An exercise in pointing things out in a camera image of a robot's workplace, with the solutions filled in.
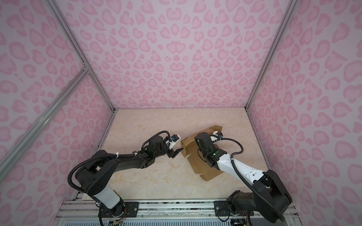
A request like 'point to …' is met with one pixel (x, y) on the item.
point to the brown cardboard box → (189, 149)
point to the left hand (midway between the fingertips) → (180, 142)
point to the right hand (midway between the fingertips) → (196, 135)
